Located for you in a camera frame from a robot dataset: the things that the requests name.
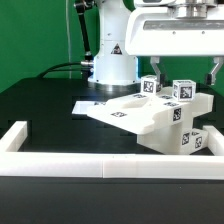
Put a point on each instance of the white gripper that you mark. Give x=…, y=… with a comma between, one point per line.
x=177, y=28

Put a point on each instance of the white chair back part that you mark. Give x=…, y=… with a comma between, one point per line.
x=138, y=113

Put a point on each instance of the black camera stand pole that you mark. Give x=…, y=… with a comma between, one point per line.
x=81, y=7

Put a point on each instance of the white U-shaped fence frame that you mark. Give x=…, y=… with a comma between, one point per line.
x=13, y=162

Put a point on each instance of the white chair back bar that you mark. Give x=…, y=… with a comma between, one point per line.
x=186, y=111

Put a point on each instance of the white tag sheet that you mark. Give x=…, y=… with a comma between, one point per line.
x=84, y=107

